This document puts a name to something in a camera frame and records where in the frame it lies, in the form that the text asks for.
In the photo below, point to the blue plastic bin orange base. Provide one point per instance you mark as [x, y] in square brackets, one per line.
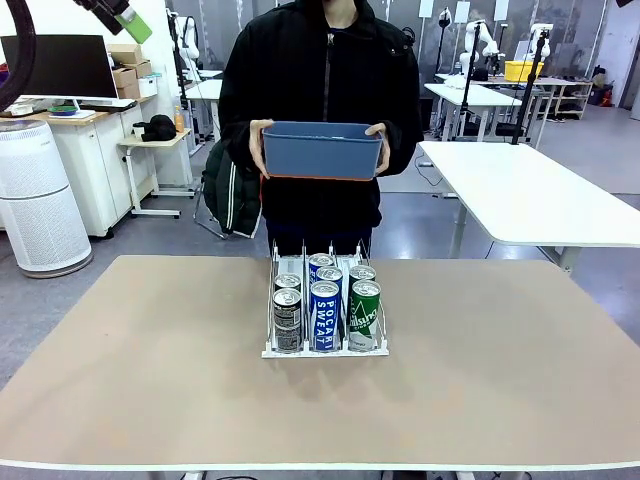
[320, 155]

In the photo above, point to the person's left forearm black sleeve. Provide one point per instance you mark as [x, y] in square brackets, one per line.
[405, 145]

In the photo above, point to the person's right forearm black sleeve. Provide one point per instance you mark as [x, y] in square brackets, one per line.
[235, 145]

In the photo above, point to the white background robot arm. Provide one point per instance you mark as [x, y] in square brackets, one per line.
[475, 42]
[540, 40]
[186, 40]

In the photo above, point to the person's right hand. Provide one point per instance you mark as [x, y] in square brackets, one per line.
[257, 145]

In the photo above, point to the person's left hand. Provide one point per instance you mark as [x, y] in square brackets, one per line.
[385, 150]

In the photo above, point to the brown cardboard box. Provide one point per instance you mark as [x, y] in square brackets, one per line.
[129, 91]
[142, 70]
[124, 78]
[125, 54]

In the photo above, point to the small white box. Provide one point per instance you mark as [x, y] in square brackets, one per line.
[148, 87]

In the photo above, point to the black computer monitor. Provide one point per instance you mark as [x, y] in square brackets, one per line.
[60, 65]

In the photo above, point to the black keyboard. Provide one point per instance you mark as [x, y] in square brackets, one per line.
[107, 106]

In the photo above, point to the white background desk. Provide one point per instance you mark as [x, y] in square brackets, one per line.
[475, 95]
[205, 92]

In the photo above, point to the black bag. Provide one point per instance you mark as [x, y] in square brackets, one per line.
[157, 127]

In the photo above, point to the orange drink bottle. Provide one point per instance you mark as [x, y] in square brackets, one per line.
[179, 122]

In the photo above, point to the green bowl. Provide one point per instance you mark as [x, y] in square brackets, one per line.
[63, 110]

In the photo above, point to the white side table wooden top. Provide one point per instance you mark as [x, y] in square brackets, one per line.
[160, 141]

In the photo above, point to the white cabinet wooden top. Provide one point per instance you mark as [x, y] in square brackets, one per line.
[90, 165]

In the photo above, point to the person in black jacket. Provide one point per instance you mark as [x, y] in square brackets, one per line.
[320, 65]

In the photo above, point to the dark green puffer jacket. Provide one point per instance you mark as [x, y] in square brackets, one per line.
[230, 195]

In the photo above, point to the white cylindrical air purifier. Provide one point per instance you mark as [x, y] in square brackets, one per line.
[40, 200]

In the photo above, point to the orange garment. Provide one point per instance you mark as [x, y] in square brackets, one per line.
[262, 190]

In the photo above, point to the black Pepsi can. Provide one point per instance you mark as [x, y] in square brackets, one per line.
[287, 325]
[287, 282]

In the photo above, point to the green Chilsung cider can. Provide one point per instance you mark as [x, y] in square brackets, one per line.
[361, 273]
[365, 320]

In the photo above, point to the black slim stand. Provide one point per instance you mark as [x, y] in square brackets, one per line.
[467, 75]

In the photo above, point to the yellow plastic bin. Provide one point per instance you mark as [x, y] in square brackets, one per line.
[522, 71]

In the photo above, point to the black light stand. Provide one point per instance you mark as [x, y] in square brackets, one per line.
[530, 85]

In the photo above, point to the large white table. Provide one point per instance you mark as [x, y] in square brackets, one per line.
[525, 190]

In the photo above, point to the wooden shelf table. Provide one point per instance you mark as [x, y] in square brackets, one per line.
[565, 90]

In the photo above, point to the red canister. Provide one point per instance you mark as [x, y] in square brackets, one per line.
[606, 96]

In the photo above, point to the metal chair frame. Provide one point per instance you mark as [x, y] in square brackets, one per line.
[207, 220]

